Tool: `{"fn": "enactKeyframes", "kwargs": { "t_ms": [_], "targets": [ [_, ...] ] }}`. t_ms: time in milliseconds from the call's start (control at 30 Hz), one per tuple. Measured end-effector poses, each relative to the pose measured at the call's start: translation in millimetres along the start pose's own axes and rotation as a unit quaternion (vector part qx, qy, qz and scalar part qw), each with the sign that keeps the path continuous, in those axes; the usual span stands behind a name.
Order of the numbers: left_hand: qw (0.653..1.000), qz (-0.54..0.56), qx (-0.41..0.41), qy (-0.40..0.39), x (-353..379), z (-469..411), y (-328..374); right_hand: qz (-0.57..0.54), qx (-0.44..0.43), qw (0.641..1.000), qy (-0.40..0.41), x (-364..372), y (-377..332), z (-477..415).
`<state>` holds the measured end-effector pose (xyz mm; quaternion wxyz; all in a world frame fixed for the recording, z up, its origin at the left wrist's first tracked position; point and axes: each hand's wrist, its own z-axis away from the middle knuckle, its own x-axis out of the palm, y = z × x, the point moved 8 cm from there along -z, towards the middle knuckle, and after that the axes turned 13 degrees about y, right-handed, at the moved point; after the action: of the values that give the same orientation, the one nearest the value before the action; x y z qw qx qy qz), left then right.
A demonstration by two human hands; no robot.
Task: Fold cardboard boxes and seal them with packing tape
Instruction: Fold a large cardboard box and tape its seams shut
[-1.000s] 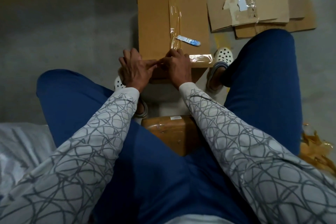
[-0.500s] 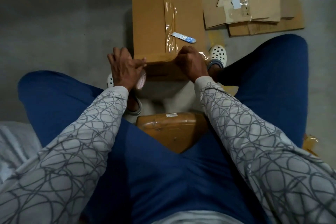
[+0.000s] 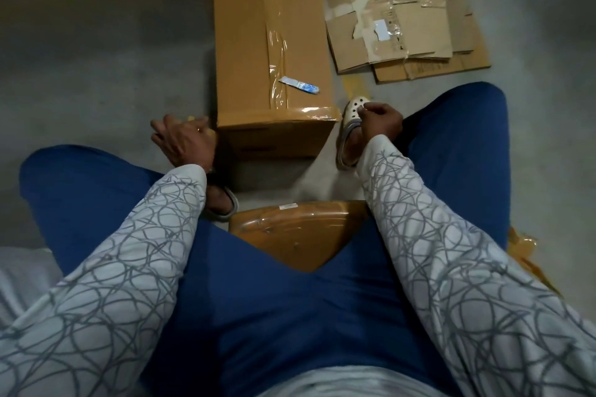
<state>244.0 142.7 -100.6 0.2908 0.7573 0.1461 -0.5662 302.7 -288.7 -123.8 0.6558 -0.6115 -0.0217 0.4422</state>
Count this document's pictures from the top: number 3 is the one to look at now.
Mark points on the person's right hand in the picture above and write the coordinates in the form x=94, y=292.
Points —
x=377, y=122

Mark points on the person's left hand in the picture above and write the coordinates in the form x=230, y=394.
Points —
x=188, y=144

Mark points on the large black-label cardboard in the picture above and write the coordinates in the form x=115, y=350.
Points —
x=242, y=38

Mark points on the person's left forearm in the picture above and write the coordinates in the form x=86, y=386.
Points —
x=102, y=290

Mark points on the person's right forearm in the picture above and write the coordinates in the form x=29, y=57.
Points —
x=466, y=271

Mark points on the person's right white clog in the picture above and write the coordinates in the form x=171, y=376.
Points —
x=352, y=113

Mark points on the person's white clog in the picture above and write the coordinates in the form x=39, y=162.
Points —
x=352, y=113
x=223, y=204

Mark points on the person's left white clog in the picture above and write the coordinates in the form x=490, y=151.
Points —
x=223, y=204

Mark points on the small cardboard box being taped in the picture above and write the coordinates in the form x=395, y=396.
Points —
x=410, y=29

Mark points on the person's blue trousers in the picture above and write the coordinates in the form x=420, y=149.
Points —
x=279, y=318

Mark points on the crumpled brown tape scraps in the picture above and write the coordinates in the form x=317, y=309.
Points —
x=529, y=257

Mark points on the person's grey shirt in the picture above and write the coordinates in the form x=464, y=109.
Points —
x=354, y=383

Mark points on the brown plastic-wrapped stool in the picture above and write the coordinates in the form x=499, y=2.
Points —
x=298, y=234

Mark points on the white woven sack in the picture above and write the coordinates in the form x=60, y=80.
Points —
x=23, y=280

